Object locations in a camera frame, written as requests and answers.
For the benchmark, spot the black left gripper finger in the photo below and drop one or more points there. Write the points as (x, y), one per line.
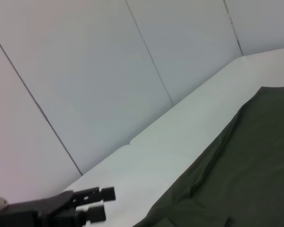
(108, 194)

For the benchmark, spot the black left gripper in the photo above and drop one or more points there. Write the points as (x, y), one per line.
(26, 215)

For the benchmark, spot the dark green shirt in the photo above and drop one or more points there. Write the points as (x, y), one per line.
(239, 165)

